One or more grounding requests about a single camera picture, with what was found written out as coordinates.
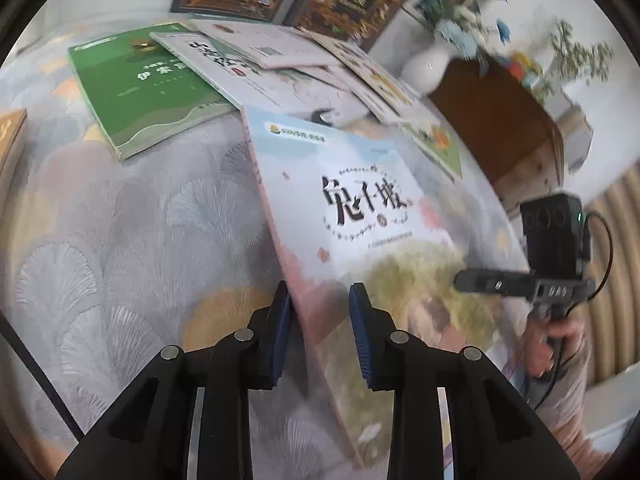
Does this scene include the white book with long-haired girl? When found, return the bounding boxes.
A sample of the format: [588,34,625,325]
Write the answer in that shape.
[150,30,386,128]

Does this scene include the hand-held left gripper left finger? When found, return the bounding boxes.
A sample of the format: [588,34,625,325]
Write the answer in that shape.
[55,280,292,480]

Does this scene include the beige ribbed panel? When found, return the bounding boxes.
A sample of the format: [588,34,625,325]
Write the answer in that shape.
[585,165,640,388]

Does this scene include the brown wooden cabinet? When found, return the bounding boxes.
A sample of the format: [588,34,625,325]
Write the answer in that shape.
[427,57,567,217]

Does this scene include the blue flower bouquet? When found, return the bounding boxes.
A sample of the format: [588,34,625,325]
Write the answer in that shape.
[415,0,513,61]

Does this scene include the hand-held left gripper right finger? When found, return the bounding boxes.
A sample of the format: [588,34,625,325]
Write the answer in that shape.
[348,282,581,480]

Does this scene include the colourful toy figures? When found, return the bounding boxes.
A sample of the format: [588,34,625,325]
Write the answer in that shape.
[509,54,544,92]

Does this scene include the person's right forearm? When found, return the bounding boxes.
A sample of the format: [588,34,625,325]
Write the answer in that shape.
[530,340,601,453]

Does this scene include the pastel book with bush picture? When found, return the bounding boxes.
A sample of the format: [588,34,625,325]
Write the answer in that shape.
[241,105,531,468]

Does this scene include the white vase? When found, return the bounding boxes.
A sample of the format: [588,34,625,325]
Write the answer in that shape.
[402,45,456,95]

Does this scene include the pale book with square code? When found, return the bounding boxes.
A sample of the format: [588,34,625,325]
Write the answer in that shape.
[190,19,341,68]

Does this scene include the white cardboard box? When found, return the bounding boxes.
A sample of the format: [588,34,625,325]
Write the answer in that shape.
[550,105,596,177]

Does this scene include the person's right hand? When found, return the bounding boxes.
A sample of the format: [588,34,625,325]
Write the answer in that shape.
[522,311,587,379]

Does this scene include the green illustrated book white spine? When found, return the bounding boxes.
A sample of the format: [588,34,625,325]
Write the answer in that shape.
[400,120,463,181]

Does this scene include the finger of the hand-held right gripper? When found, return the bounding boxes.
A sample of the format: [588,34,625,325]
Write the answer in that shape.
[453,269,537,297]

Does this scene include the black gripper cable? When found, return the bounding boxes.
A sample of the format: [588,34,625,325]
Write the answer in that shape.
[0,316,84,437]
[527,212,614,411]

